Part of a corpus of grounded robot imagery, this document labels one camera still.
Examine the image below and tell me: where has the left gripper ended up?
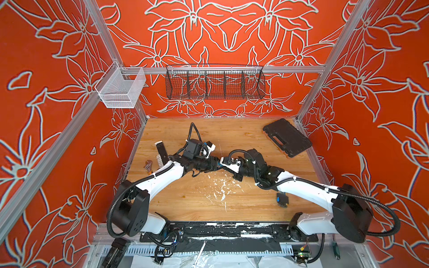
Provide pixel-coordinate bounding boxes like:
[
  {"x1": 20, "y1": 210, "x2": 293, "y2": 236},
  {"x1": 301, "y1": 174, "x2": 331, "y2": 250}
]
[{"x1": 193, "y1": 156, "x2": 226, "y2": 172}]

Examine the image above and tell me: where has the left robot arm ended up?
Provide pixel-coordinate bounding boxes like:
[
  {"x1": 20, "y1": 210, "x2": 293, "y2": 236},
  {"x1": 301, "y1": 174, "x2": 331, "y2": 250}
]
[{"x1": 106, "y1": 156, "x2": 220, "y2": 238}]

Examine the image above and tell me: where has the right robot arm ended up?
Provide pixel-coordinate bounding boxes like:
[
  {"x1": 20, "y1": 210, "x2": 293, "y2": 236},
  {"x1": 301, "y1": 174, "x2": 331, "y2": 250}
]
[{"x1": 220, "y1": 149, "x2": 401, "y2": 243}]

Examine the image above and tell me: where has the black tool case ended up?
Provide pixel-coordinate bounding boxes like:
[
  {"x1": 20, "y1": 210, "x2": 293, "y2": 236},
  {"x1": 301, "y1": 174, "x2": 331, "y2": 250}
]
[{"x1": 263, "y1": 118, "x2": 312, "y2": 157}]

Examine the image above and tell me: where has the black box with blue clip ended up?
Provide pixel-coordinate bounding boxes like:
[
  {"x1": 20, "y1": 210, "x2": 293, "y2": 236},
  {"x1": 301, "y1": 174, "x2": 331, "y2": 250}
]
[{"x1": 276, "y1": 192, "x2": 289, "y2": 208}]

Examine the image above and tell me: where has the clear plastic bin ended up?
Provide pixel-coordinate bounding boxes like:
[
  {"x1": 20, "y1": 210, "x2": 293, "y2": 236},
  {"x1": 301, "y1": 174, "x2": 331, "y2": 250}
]
[{"x1": 95, "y1": 61, "x2": 146, "y2": 108}]

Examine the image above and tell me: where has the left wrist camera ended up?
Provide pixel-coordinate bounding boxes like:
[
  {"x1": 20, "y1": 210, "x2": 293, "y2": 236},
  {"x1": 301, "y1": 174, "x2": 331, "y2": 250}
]
[{"x1": 183, "y1": 139, "x2": 216, "y2": 160}]

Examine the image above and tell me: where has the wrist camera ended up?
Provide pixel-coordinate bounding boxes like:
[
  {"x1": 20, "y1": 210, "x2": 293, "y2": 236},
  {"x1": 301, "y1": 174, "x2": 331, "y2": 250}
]
[
  {"x1": 183, "y1": 139, "x2": 216, "y2": 160},
  {"x1": 220, "y1": 157, "x2": 242, "y2": 174}
]

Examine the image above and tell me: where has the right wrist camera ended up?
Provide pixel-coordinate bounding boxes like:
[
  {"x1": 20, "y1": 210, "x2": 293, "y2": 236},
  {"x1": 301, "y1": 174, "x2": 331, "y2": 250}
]
[{"x1": 220, "y1": 157, "x2": 242, "y2": 174}]

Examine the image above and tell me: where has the adjustable wrench orange handle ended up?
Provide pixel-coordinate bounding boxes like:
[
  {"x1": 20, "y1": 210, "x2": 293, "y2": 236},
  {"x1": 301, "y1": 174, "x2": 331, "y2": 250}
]
[{"x1": 144, "y1": 160, "x2": 153, "y2": 174}]

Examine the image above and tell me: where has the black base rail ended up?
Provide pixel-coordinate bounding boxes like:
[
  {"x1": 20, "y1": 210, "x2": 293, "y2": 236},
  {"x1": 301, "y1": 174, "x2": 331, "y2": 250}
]
[{"x1": 155, "y1": 221, "x2": 319, "y2": 243}]

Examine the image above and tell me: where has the black wire basket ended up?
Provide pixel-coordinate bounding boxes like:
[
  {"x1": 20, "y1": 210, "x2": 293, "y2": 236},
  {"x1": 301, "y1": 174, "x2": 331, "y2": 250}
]
[{"x1": 165, "y1": 64, "x2": 267, "y2": 101}]

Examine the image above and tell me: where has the green handled screwdriver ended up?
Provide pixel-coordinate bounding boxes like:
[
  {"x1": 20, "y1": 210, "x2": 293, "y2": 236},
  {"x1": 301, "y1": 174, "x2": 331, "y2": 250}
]
[{"x1": 332, "y1": 241, "x2": 341, "y2": 260}]

